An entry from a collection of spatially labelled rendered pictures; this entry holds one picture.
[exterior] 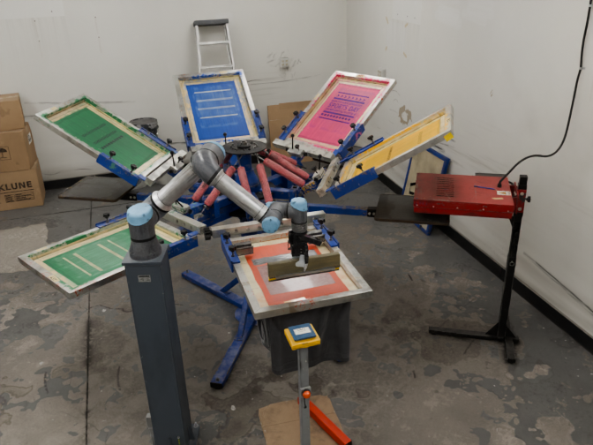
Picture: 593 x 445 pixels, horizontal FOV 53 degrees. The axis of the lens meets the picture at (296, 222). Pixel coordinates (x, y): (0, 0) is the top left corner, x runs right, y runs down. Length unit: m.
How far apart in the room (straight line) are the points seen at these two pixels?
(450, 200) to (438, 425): 1.29
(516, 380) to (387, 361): 0.80
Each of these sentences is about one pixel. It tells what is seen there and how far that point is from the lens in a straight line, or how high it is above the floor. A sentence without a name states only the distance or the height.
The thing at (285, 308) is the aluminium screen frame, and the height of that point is 0.98.
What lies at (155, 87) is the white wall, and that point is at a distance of 7.13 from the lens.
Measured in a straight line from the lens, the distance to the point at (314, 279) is 3.04.
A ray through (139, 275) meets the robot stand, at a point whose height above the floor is 1.13.
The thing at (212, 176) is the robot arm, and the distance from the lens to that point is 2.57.
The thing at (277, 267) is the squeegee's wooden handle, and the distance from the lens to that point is 2.81.
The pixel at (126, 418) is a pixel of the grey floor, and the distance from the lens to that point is 3.83.
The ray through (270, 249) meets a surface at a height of 0.96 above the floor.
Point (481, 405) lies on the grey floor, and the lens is 3.84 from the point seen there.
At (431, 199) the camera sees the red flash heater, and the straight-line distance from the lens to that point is 3.62.
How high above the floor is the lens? 2.51
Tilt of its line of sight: 25 degrees down
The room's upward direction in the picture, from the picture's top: 2 degrees counter-clockwise
